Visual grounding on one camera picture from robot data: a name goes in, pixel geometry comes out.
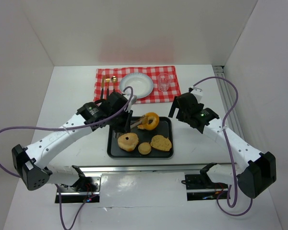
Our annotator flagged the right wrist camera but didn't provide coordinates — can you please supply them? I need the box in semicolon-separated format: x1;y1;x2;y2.
189;86;203;103

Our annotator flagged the black serving tray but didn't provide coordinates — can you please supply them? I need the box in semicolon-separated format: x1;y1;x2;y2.
107;116;174;159

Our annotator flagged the red checkered cloth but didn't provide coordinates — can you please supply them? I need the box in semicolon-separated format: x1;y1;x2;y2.
93;66;181;104

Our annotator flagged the flat bread with hole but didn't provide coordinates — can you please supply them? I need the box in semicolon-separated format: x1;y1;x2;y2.
118;133;139;152

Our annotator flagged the white round plate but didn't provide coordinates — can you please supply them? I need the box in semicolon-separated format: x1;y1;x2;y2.
119;72;154;99

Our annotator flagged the small round muffin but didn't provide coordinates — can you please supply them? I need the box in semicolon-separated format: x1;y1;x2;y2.
138;142;151;155

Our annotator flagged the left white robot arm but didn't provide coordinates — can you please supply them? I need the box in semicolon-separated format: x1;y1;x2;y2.
12;92;137;191

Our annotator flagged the gold spoon black handle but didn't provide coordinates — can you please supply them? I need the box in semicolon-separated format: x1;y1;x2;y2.
111;76;118;92

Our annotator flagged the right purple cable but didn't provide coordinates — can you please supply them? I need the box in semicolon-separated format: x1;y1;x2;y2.
192;76;253;216

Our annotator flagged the aluminium side rail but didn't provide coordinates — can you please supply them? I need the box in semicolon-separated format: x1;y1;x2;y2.
213;66;245;140

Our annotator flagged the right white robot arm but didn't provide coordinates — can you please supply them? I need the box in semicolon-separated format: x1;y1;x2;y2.
169;92;276;198

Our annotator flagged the speckled bread slice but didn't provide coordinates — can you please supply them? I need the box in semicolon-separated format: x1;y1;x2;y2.
150;135;172;151

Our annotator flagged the glazed ring donut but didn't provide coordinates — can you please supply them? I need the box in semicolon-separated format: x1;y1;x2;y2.
137;112;159;130

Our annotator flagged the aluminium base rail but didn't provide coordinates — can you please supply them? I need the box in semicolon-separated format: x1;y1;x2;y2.
48;163;238;174

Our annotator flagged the clear drinking glass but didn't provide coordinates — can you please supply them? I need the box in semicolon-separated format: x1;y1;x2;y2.
156;73;172;92

